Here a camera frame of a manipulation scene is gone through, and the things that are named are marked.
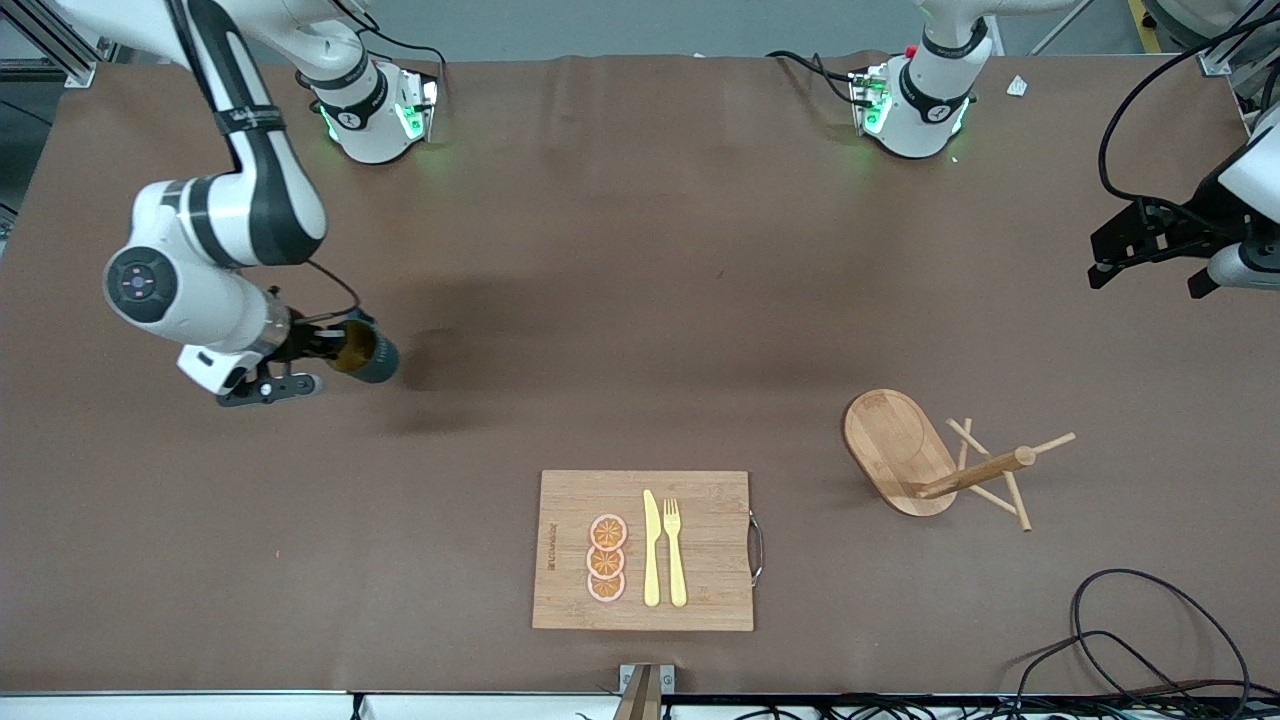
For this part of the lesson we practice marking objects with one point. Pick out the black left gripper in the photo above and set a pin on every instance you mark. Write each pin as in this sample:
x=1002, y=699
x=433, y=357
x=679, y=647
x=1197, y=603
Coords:
x=1192, y=229

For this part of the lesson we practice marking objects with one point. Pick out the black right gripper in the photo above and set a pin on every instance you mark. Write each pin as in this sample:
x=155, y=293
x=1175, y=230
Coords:
x=308, y=343

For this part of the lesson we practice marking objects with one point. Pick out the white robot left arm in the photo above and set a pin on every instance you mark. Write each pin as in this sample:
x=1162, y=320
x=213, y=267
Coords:
x=925, y=100

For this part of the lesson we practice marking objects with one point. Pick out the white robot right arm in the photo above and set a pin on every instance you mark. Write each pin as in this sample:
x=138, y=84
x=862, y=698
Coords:
x=270, y=210

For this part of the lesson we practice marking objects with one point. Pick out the small white paper scrap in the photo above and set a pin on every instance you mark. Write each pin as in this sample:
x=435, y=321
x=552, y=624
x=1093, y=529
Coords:
x=1017, y=87

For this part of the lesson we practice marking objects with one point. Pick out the wooden mug tree stand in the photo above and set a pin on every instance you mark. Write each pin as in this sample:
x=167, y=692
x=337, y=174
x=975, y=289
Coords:
x=890, y=450

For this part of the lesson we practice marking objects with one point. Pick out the orange slice toy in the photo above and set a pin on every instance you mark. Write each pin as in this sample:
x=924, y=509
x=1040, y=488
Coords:
x=608, y=532
x=605, y=589
x=605, y=562

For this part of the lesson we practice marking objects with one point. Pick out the yellow plastic knife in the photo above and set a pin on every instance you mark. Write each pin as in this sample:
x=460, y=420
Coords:
x=651, y=560

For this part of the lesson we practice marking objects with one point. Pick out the yellow plastic fork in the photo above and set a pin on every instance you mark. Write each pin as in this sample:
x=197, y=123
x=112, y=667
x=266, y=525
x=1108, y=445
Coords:
x=677, y=570

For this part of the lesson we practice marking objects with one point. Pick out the wooden cutting board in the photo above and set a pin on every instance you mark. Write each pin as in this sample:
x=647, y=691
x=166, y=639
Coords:
x=700, y=540

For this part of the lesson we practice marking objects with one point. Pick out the small aluminium corner bracket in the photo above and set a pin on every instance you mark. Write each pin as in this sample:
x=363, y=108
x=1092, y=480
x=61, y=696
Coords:
x=1215, y=62

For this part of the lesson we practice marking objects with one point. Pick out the metal base connector bracket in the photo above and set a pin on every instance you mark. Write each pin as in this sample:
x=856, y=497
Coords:
x=865, y=95
x=425, y=100

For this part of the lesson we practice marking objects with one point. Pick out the aluminium frame profile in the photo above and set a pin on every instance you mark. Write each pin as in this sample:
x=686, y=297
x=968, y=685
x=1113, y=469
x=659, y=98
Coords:
x=70, y=55

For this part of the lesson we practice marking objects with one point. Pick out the metal camera post bracket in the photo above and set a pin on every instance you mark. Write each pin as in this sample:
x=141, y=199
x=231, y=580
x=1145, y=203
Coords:
x=645, y=690

